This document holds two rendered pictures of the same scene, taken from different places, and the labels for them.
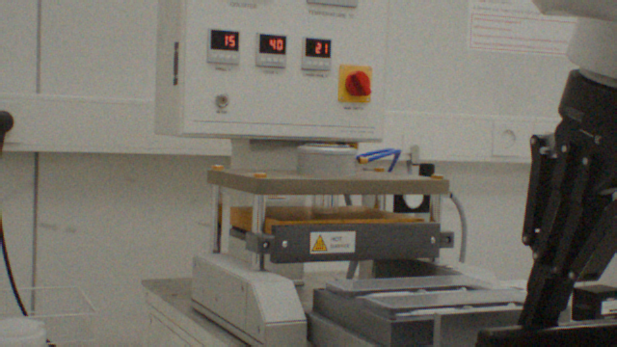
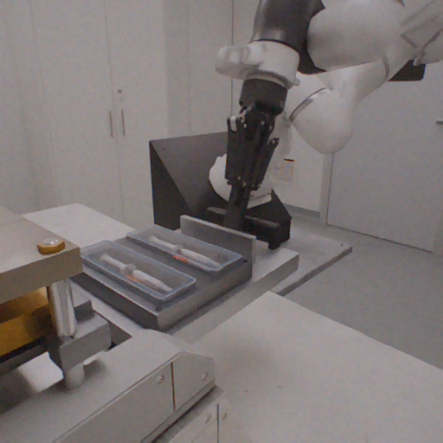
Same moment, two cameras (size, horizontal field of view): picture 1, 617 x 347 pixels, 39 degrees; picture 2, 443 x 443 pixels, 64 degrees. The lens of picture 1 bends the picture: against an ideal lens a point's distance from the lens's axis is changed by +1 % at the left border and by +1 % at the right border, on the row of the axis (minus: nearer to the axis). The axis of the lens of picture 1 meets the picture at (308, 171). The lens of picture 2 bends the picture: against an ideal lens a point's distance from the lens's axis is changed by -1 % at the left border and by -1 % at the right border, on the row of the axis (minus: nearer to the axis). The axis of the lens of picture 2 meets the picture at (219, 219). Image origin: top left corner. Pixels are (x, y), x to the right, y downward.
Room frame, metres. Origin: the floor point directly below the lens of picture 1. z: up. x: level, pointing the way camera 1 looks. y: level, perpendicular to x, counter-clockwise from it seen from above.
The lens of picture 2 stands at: (1.00, 0.29, 1.21)
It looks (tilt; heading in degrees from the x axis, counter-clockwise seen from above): 20 degrees down; 246
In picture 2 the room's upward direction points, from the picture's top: straight up
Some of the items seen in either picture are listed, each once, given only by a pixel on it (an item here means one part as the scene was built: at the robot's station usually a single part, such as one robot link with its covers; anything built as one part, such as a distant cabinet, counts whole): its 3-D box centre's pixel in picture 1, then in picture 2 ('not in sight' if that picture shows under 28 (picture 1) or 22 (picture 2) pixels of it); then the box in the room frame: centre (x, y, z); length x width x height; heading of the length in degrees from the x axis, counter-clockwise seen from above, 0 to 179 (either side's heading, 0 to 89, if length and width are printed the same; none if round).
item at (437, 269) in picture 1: (442, 288); not in sight; (1.13, -0.18, 0.96); 0.26 x 0.05 x 0.07; 26
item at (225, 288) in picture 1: (243, 298); (83, 430); (1.02, 0.07, 0.96); 0.25 x 0.05 x 0.07; 26
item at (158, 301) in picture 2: (410, 292); (130, 272); (0.95, -0.12, 0.99); 0.18 x 0.06 x 0.02; 116
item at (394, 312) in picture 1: (454, 308); (179, 251); (0.87, -0.15, 0.99); 0.18 x 0.06 x 0.02; 116
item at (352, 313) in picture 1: (431, 309); (157, 267); (0.91, -0.14, 0.98); 0.20 x 0.17 x 0.03; 116
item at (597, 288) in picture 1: (598, 304); not in sight; (1.76, -0.60, 0.83); 0.09 x 0.06 x 0.07; 124
